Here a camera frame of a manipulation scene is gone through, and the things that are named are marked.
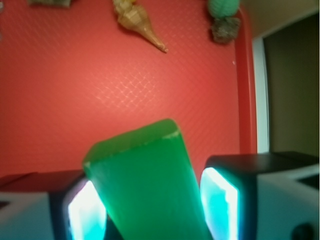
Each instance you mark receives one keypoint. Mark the green dimpled ball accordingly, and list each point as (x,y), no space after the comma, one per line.
(222,8)

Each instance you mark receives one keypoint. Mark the brown rough rock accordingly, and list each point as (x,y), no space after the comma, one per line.
(224,30)

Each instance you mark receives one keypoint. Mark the tan spiral seashell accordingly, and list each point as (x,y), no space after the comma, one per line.
(134,17)

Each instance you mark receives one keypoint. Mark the brown bark piece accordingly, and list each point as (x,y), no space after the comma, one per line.
(51,3)

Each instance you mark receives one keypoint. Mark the red plastic tray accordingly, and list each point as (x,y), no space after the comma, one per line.
(71,77)

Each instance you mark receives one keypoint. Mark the green rectangular block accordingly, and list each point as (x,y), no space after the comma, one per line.
(146,181)

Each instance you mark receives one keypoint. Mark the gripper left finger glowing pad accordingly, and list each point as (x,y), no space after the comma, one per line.
(61,205)

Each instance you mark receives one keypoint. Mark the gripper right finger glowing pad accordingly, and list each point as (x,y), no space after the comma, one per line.
(264,196)

